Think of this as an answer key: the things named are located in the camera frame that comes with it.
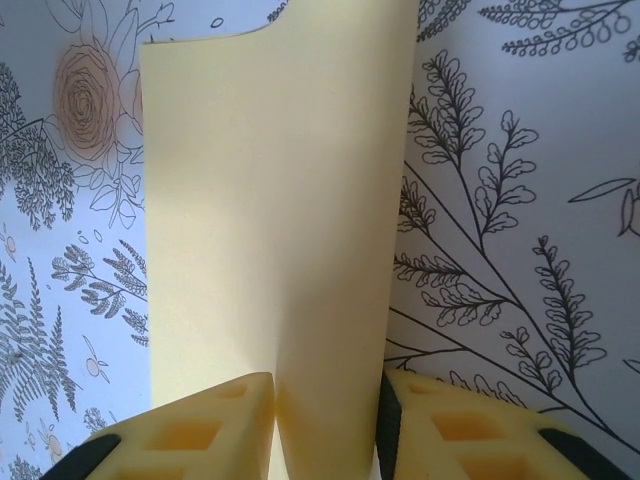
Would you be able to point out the pale yellow paper sheet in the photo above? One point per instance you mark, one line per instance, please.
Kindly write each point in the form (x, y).
(280, 210)

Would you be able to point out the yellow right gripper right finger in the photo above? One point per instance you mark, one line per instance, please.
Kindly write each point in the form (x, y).
(475, 440)

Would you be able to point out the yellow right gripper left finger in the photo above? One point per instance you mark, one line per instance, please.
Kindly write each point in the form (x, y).
(190, 440)

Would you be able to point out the floral patterned table cover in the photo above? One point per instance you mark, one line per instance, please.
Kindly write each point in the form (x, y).
(525, 225)

